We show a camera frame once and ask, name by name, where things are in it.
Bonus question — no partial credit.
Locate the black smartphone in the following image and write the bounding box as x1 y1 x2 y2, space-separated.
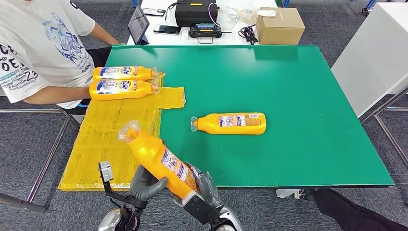
142 8 166 16
153 25 182 35

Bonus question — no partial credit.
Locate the dark tablet on stand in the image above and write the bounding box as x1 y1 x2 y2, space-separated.
127 5 151 46

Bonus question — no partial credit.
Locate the brown cardboard box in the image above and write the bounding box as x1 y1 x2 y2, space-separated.
255 7 306 46

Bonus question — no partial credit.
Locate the white desk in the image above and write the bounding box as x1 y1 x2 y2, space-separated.
127 0 279 46

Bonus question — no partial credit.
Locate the yellow taped cardboard mat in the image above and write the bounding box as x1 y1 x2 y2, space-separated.
58 72 187 192

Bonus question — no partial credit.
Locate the clear plastic bag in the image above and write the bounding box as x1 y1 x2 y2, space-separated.
236 8 259 25

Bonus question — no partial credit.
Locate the pink cable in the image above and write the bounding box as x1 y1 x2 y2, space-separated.
207 2 222 28

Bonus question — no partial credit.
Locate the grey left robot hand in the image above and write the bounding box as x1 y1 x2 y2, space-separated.
130 165 168 202

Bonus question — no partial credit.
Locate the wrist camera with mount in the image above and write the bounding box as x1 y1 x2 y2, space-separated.
98 161 150 210
181 190 221 226

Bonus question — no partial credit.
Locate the person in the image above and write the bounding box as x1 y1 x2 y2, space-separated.
0 0 121 110

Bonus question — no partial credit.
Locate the white table with metal legs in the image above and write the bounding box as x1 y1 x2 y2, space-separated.
331 3 408 168
0 92 80 213

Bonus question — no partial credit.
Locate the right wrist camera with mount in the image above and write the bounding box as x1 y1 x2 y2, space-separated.
181 190 221 226

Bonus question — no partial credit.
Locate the black carry bag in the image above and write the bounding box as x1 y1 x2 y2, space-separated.
174 0 220 28

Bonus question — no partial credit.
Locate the white table foot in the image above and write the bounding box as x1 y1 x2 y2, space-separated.
276 189 299 199

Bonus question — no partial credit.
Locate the person's leg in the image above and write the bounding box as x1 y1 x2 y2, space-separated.
294 189 408 231

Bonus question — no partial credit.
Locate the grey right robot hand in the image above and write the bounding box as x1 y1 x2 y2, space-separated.
185 162 221 208

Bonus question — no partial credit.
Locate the orange detergent bottle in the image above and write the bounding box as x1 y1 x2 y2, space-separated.
190 112 267 136
117 119 201 200
92 66 158 82
89 79 160 102

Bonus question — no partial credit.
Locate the black cable bundle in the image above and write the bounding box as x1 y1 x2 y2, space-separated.
238 25 259 46

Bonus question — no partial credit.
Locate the black remote controller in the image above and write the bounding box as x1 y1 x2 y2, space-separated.
189 23 232 44

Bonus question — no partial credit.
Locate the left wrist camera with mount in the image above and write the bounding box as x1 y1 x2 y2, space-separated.
98 161 150 210

